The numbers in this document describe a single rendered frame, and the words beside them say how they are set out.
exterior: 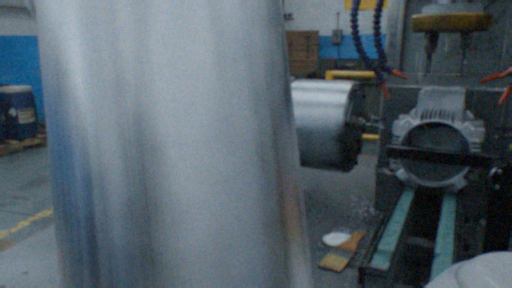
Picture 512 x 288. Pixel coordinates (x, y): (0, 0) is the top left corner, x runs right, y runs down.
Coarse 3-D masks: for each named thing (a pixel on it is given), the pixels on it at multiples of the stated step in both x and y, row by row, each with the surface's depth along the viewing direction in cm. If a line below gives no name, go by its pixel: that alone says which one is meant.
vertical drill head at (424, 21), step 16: (448, 0) 97; (464, 0) 97; (416, 16) 100; (432, 16) 96; (448, 16) 94; (464, 16) 93; (480, 16) 93; (416, 32) 102; (432, 32) 99; (448, 32) 108; (464, 32) 96; (432, 48) 100; (464, 48) 97
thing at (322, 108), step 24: (312, 96) 108; (336, 96) 106; (360, 96) 114; (312, 120) 106; (336, 120) 103; (360, 120) 106; (312, 144) 107; (336, 144) 104; (360, 144) 118; (336, 168) 110
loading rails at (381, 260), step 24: (408, 192) 100; (384, 216) 84; (408, 216) 90; (432, 216) 108; (456, 216) 87; (384, 240) 76; (408, 240) 92; (432, 240) 92; (456, 240) 74; (360, 264) 66; (384, 264) 68; (432, 264) 89
